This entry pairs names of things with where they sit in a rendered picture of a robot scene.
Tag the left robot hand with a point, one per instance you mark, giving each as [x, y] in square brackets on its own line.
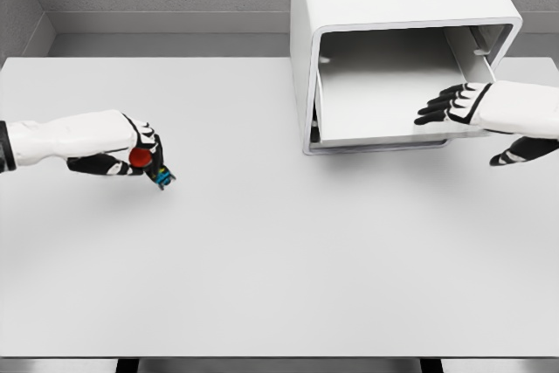
[109, 133]

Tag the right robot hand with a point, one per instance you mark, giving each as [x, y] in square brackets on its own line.
[502, 106]

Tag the white cabinet drawer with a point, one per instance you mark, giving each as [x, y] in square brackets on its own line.
[371, 102]

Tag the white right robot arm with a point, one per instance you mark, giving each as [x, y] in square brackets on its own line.
[549, 110]

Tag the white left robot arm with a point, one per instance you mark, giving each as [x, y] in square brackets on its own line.
[35, 139]

